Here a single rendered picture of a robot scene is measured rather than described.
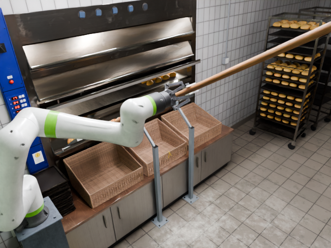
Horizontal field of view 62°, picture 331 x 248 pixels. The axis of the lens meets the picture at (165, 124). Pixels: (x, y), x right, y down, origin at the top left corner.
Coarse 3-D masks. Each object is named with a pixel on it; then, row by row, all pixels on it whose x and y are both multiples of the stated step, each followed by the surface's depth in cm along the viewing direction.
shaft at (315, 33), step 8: (328, 24) 80; (312, 32) 83; (320, 32) 82; (328, 32) 81; (296, 40) 88; (304, 40) 86; (272, 48) 95; (280, 48) 92; (288, 48) 90; (256, 56) 100; (264, 56) 97; (272, 56) 96; (240, 64) 106; (248, 64) 103; (224, 72) 113; (232, 72) 110; (208, 80) 120; (216, 80) 118; (192, 88) 129; (200, 88) 127; (176, 96) 140
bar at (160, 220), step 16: (144, 128) 248; (192, 128) 271; (80, 144) 216; (192, 144) 280; (192, 160) 290; (192, 176) 301; (160, 192) 271; (192, 192) 313; (160, 208) 280; (160, 224) 286
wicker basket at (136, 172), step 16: (112, 144) 280; (64, 160) 248; (80, 160) 260; (96, 160) 270; (112, 160) 282; (128, 160) 272; (80, 176) 262; (96, 176) 267; (112, 176) 267; (128, 176) 247; (80, 192) 243; (96, 192) 228; (112, 192) 241
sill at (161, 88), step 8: (176, 80) 327; (184, 80) 329; (160, 88) 307; (168, 88) 315; (136, 96) 288; (112, 104) 273; (120, 104) 276; (88, 112) 259; (96, 112) 259; (104, 112) 266
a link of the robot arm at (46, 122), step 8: (24, 112) 112; (32, 112) 113; (40, 112) 114; (48, 112) 115; (56, 112) 116; (32, 120) 110; (40, 120) 112; (48, 120) 112; (56, 120) 113; (40, 128) 112; (48, 128) 112; (40, 136) 116; (48, 136) 115
